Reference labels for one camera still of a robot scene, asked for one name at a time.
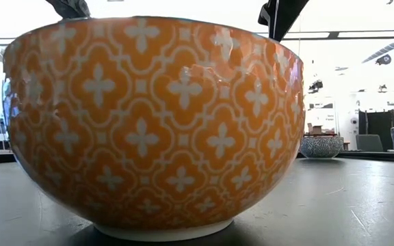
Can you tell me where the dark hanging ceiling device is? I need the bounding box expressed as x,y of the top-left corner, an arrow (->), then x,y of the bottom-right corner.
375,54 -> 392,66
308,80 -> 324,94

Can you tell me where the cardboard box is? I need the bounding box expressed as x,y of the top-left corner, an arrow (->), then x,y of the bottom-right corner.
306,122 -> 324,136

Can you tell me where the bowl with red interior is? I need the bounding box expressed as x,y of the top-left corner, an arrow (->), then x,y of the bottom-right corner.
299,135 -> 345,159

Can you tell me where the grey chair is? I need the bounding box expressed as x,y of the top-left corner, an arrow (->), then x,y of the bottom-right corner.
356,134 -> 384,153

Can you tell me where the black table mat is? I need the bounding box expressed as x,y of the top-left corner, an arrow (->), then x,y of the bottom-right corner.
0,156 -> 394,246

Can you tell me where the black partition panel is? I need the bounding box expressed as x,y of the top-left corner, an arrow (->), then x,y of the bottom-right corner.
358,109 -> 394,151

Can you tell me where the orange bowl blue interior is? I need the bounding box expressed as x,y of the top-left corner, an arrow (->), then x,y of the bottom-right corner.
2,15 -> 306,243

